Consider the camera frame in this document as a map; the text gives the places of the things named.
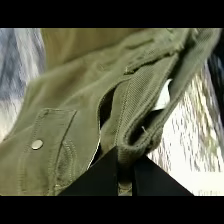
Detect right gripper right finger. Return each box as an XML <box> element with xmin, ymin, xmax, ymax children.
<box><xmin>131</xmin><ymin>154</ymin><xmax>194</xmax><ymax>197</ymax></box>

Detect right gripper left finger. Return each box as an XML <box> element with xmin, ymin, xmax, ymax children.
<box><xmin>58</xmin><ymin>145</ymin><xmax>120</xmax><ymax>197</ymax></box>

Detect olive green trousers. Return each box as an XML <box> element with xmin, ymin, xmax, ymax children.
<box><xmin>0</xmin><ymin>27</ymin><xmax>223</xmax><ymax>197</ymax></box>

